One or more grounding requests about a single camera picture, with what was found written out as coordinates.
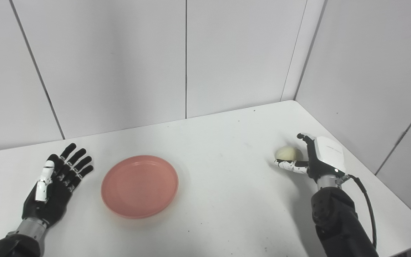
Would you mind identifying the cream steamed bun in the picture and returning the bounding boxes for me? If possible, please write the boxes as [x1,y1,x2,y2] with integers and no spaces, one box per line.
[275,146,304,162]

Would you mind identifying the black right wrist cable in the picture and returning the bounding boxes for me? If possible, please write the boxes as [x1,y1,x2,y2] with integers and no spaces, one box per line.
[341,174,377,249]

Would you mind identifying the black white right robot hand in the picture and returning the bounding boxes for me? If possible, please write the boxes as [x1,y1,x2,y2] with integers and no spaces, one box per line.
[274,133,347,181]

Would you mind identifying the pink round plate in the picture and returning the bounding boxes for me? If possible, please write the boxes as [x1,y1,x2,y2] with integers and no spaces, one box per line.
[101,155,179,219]

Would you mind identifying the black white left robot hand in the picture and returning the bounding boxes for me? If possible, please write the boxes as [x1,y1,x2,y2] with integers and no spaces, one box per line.
[22,143,94,229]

